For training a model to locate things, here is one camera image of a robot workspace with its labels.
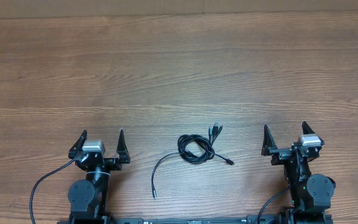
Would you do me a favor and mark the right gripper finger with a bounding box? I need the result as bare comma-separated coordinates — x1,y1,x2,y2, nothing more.
261,124,278,156
301,121,324,145

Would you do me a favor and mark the black usb cable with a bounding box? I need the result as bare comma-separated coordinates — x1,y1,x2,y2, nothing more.
150,122,235,200

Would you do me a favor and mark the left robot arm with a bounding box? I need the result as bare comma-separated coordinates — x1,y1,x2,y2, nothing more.
68,129,131,224

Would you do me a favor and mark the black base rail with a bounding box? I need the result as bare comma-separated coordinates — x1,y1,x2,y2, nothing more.
112,213,281,224

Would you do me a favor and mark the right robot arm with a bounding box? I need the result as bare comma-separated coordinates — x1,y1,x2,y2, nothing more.
257,121,336,224

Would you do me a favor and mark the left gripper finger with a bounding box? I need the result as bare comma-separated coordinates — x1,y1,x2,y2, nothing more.
116,129,131,164
68,130,88,159

